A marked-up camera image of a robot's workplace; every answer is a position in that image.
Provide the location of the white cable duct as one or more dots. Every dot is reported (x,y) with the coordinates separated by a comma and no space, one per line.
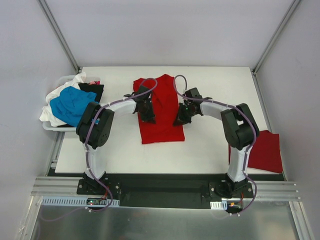
(219,205)
(67,201)

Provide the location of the white plastic laundry basket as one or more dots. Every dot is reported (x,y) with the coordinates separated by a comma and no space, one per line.
(62,80)

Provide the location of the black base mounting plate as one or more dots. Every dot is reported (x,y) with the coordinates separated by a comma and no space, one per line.
(179,201)

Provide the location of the bright red t shirt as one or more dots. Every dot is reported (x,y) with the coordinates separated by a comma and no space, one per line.
(165,107)

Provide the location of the dark red t shirt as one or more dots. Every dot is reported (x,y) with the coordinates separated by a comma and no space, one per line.
(265,154)

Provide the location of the pink garment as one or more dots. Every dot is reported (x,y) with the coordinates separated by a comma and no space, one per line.
(94,83)

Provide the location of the white t shirt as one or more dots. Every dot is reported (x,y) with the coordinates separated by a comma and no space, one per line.
(48,111)

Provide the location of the black t shirt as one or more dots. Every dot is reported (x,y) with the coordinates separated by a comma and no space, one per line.
(98,89)

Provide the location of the left white cable duct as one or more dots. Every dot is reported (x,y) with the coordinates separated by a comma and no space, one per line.
(67,201)

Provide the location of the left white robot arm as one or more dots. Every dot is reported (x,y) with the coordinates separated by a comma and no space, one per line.
(94,130)

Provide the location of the blue t shirt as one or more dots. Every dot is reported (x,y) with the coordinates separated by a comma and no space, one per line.
(72,104)

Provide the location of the right white cable duct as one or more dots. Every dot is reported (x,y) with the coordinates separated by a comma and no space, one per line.
(219,205)

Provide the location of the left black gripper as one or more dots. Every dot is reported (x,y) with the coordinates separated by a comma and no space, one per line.
(146,110)

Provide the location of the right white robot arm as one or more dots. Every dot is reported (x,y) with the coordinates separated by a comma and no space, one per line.
(240,130)

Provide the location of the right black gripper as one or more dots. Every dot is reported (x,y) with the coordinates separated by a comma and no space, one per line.
(182,114)

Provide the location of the aluminium frame rail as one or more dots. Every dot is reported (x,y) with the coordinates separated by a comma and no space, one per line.
(123,186)

